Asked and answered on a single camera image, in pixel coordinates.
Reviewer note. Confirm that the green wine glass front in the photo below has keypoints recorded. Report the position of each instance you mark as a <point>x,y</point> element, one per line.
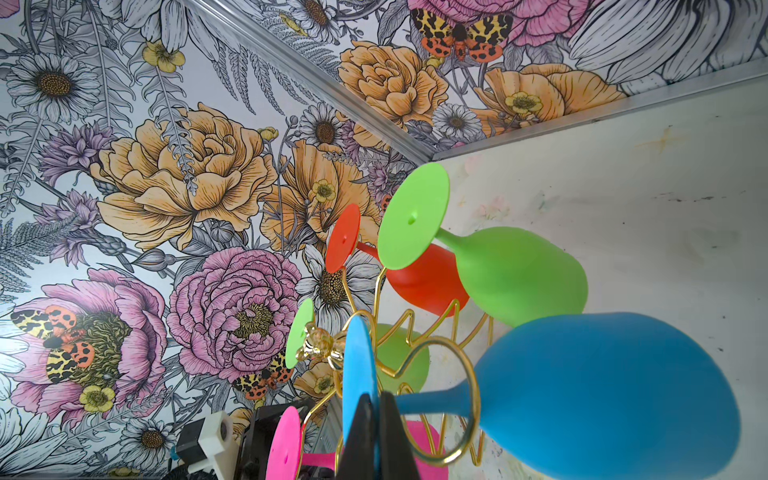
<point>361,355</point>

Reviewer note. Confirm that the blue wine glass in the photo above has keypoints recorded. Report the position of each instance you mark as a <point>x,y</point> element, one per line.
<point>598,396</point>

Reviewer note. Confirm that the gold wire glass rack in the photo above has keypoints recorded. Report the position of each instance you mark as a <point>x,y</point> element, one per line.
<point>452,313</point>

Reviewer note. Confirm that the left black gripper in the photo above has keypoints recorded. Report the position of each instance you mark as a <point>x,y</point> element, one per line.
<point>255,447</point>

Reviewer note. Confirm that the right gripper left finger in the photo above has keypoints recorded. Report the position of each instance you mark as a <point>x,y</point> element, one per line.
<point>357,458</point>

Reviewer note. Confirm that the pink wine glass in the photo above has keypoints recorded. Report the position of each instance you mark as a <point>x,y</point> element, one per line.
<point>286,456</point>

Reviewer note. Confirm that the green wine glass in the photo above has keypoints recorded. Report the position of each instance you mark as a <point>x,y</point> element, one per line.
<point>361,355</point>
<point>512,274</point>

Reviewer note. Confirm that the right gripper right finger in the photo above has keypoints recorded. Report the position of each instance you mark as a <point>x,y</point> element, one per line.
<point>397,461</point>

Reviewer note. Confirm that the red wine glass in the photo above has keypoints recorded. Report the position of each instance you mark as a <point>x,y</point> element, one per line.
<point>431,283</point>

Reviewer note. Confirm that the green wine glass rear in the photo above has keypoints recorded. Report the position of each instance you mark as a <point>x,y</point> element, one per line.
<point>512,274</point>

